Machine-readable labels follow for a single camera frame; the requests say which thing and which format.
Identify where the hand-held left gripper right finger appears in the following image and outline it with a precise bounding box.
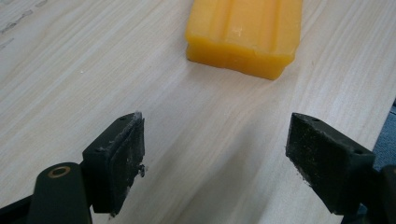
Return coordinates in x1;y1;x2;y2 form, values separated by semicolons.
285;112;376;216

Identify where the yellow soap bar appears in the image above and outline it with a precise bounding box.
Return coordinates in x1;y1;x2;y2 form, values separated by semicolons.
185;0;304;81

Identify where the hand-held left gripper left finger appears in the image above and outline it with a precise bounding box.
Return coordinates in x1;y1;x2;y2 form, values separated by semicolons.
81;111;147;217

